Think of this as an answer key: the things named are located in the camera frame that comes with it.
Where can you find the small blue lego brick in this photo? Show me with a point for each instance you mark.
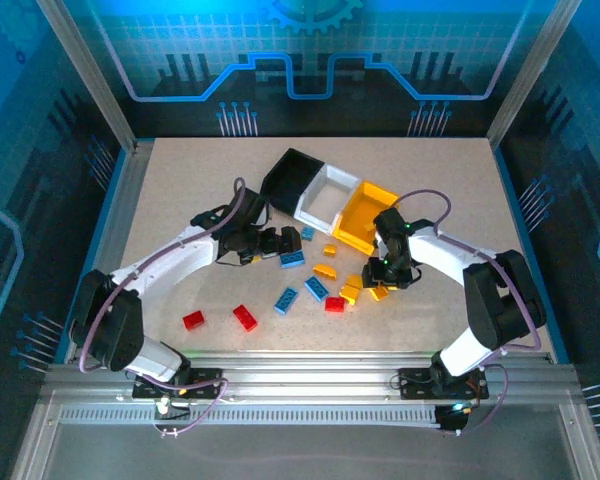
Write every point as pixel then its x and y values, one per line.
pixel 308 233

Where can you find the yellow plastic bin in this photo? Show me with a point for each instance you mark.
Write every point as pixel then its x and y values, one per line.
pixel 360 212

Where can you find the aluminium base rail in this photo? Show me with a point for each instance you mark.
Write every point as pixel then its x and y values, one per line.
pixel 305 372

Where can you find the yellow curved lego brick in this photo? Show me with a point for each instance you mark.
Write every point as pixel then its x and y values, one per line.
pixel 325 271

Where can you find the red lego brick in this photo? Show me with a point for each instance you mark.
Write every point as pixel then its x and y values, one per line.
pixel 335 304
pixel 245 318
pixel 193 320

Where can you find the aluminium frame post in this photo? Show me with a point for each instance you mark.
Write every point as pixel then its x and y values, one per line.
pixel 530 75
pixel 91 75

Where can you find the aluminium side rail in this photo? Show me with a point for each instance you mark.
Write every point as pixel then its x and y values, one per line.
pixel 122 200

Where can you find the black plastic bin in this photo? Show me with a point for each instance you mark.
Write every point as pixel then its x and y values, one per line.
pixel 290 180

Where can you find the blue printed side panel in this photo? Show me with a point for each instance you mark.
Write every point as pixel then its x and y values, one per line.
pixel 590 150
pixel 10 150

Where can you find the blue printed backdrop panel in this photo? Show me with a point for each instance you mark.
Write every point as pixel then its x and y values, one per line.
pixel 305 30

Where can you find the black connector box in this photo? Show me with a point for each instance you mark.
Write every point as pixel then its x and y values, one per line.
pixel 450 421

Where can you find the white plastic bin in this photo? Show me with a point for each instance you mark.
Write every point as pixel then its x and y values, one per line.
pixel 337 175

